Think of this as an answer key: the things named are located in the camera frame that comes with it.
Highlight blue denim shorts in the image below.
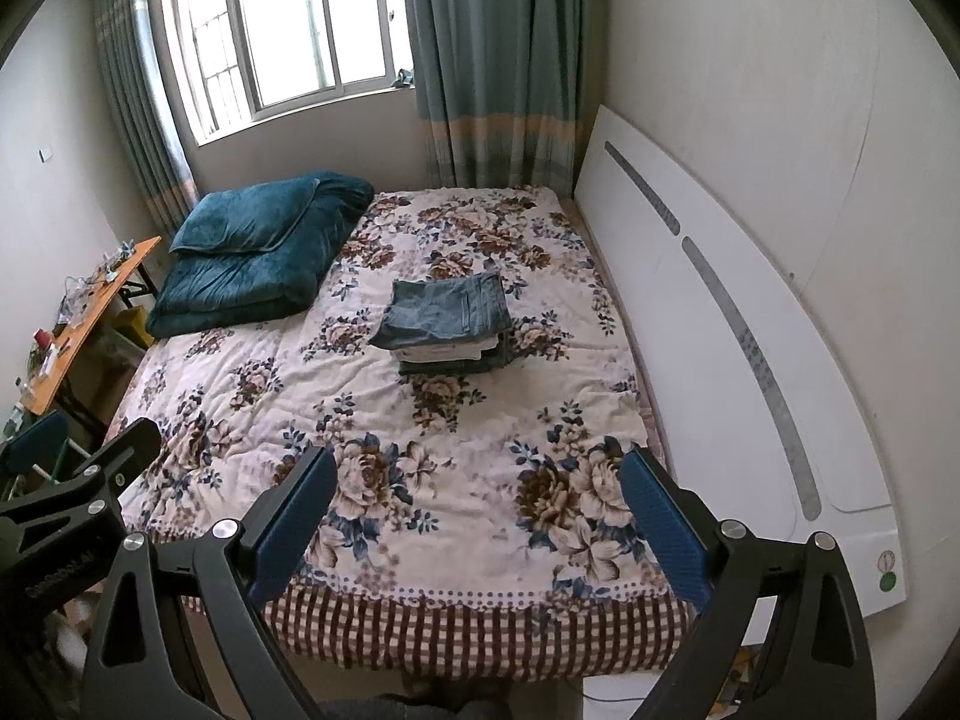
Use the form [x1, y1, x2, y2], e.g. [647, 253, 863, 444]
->
[371, 271, 511, 351]

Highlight white bedside cabinet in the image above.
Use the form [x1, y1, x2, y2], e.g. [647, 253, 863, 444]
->
[581, 643, 760, 720]

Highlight orange wooden side table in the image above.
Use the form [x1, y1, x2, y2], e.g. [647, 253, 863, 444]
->
[20, 236, 161, 416]

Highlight red cup on table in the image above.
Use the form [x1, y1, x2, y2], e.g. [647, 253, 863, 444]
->
[34, 328, 52, 349]

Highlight white headboard panel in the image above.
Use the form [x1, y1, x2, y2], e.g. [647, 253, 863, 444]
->
[574, 109, 908, 616]

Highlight floral bed quilt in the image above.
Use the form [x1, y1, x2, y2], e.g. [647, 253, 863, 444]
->
[114, 187, 692, 681]

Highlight teal folded blanket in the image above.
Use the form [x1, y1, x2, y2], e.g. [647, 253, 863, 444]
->
[146, 171, 374, 338]

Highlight folded white pants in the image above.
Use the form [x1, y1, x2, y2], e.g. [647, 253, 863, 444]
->
[392, 333, 501, 364]

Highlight folded dark grey pants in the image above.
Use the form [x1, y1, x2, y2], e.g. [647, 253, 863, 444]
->
[398, 335, 514, 377]

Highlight left teal curtain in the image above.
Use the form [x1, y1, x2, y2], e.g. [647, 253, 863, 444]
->
[93, 0, 199, 239]

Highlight teal curtain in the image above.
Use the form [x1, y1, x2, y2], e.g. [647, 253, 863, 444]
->
[405, 0, 605, 197]
[93, 0, 199, 239]

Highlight right teal curtain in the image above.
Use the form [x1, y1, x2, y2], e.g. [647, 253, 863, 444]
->
[405, 0, 605, 197]

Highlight window with white frame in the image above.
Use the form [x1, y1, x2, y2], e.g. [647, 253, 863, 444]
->
[163, 0, 413, 143]

